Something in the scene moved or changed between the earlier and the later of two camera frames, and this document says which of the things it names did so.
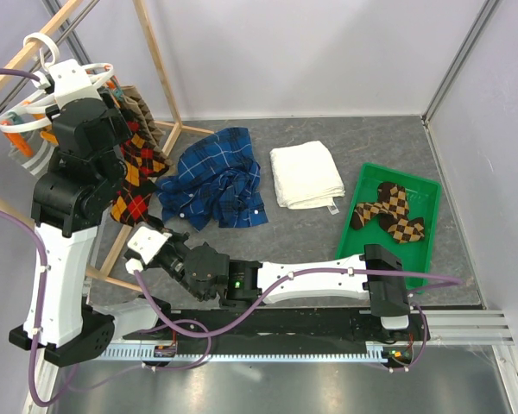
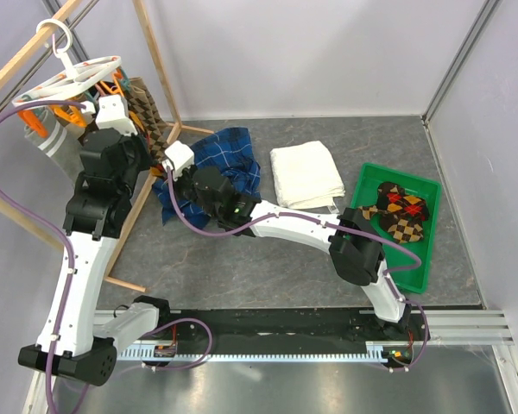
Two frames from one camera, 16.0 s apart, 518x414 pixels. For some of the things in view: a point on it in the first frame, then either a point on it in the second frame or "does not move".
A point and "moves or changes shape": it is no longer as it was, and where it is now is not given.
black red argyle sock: (142, 161) moves or changes shape
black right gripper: (180, 238) to (179, 180)
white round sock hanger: (47, 97) to (78, 77)
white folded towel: (306, 177) does not move
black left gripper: (122, 127) to (141, 141)
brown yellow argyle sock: (394, 217) does not move
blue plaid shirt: (217, 178) does not move
